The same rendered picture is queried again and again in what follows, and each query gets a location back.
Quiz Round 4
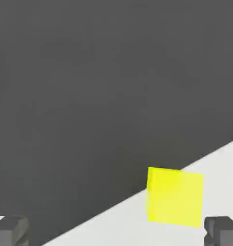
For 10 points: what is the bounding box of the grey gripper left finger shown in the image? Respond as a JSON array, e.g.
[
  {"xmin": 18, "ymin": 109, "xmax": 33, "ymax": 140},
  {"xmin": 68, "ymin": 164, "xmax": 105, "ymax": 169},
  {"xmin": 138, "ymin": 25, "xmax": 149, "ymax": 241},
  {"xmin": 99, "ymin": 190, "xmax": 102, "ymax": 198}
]
[{"xmin": 0, "ymin": 216, "xmax": 30, "ymax": 246}]

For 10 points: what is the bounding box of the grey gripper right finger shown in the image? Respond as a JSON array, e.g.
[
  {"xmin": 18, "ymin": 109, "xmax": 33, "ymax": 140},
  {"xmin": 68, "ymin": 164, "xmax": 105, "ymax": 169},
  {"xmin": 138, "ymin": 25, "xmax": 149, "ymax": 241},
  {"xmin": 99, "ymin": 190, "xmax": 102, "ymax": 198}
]
[{"xmin": 204, "ymin": 216, "xmax": 233, "ymax": 246}]

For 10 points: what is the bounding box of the large yellow box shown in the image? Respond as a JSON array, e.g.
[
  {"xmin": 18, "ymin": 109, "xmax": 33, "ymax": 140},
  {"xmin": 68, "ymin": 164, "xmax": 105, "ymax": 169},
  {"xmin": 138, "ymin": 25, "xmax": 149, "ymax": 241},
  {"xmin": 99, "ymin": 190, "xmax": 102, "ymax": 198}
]
[{"xmin": 146, "ymin": 166, "xmax": 204, "ymax": 228}]

